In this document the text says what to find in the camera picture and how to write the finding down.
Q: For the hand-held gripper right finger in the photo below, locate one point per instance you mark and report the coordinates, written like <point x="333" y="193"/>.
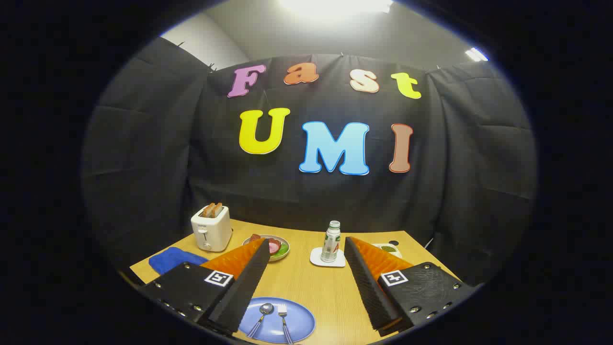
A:
<point x="366" y="287"/>

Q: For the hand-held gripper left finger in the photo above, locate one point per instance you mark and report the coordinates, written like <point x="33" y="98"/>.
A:
<point x="244" y="292"/>

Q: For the white divided dish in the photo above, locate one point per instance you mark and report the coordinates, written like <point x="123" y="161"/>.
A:
<point x="390" y="249"/>

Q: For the grey food plate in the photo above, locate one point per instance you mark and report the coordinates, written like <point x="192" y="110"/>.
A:
<point x="283" y="256"/>

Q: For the pink ham slice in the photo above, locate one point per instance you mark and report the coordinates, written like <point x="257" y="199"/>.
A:
<point x="273" y="246"/>

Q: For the white drink bottle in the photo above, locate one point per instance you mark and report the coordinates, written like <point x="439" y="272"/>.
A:
<point x="330" y="244"/>

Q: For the white coaster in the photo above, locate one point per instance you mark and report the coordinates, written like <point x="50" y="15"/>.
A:
<point x="316" y="259"/>

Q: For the green lettuce leaf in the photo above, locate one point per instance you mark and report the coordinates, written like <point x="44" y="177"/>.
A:
<point x="284" y="248"/>

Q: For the blue round plate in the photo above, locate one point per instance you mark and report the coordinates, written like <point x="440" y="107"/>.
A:
<point x="301" y="321"/>

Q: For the white toaster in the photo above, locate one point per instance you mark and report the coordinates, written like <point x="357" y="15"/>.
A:
<point x="213" y="230"/>

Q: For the blue folded towel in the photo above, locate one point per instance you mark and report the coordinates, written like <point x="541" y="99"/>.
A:
<point x="172" y="258"/>

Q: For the toast slice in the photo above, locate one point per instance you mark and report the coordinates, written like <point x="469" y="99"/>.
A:
<point x="218" y="209"/>
<point x="208" y="211"/>

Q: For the black backdrop cloth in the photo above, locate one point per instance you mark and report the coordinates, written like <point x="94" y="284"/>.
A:
<point x="143" y="167"/>

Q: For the small ceiling light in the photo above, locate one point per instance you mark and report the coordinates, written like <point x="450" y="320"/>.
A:
<point x="475" y="54"/>

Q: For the large ceiling light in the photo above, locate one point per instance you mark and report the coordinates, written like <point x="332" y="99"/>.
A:
<point x="335" y="5"/>

